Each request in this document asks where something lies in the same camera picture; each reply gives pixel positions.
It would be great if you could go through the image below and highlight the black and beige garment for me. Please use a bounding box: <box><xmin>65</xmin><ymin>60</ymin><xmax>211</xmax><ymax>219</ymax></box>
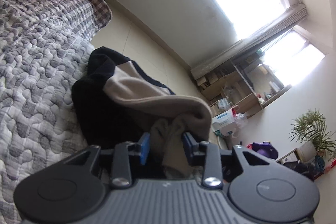
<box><xmin>72</xmin><ymin>47</ymin><xmax>212</xmax><ymax>178</ymax></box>

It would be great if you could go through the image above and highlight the white blue paper bag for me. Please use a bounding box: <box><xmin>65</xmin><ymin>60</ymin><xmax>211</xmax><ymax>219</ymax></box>
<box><xmin>211</xmin><ymin>108</ymin><xmax>239</xmax><ymax>138</ymax></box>

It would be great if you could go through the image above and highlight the purple bag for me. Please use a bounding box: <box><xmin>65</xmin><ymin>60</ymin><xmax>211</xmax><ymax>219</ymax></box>
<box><xmin>247</xmin><ymin>141</ymin><xmax>278</xmax><ymax>160</ymax></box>

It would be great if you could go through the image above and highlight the wooden shelf unit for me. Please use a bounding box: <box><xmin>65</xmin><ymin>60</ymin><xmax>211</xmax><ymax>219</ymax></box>
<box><xmin>197</xmin><ymin>50</ymin><xmax>291</xmax><ymax>118</ymax></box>

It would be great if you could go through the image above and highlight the green potted plant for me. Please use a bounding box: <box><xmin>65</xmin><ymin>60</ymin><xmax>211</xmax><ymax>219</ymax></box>
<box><xmin>289</xmin><ymin>109</ymin><xmax>335</xmax><ymax>161</ymax></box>

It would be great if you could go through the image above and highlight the grey white quilted blanket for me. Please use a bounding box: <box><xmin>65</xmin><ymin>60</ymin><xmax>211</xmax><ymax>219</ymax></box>
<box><xmin>1</xmin><ymin>0</ymin><xmax>112</xmax><ymax>223</ymax></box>

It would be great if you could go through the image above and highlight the grey curtain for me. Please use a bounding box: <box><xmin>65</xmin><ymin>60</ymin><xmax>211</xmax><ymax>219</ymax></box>
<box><xmin>191</xmin><ymin>3</ymin><xmax>307</xmax><ymax>80</ymax></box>

